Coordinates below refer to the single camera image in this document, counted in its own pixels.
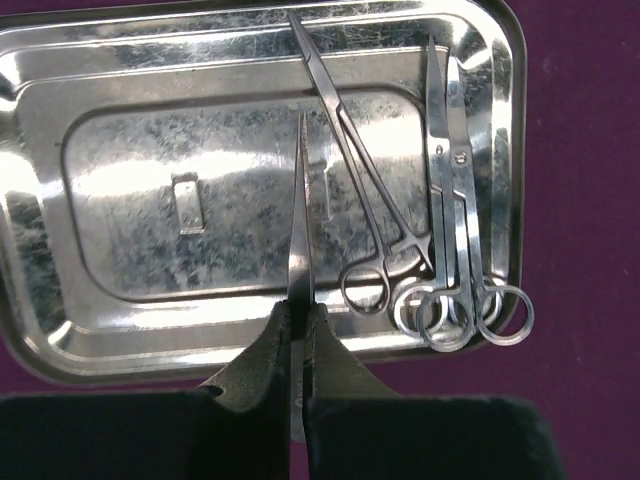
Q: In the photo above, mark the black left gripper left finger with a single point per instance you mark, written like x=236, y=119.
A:
x=234, y=426

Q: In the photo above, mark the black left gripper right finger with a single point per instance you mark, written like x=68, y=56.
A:
x=358, y=428

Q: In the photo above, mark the purple cloth wrap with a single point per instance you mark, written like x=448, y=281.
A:
x=580, y=365

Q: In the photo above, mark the steel surgical scissors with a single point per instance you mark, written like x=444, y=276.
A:
x=438, y=311
x=467, y=220

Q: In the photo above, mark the steel forceps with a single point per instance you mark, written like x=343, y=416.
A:
x=355, y=152

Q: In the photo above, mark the steel instrument tray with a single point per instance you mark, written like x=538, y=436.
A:
x=147, y=157

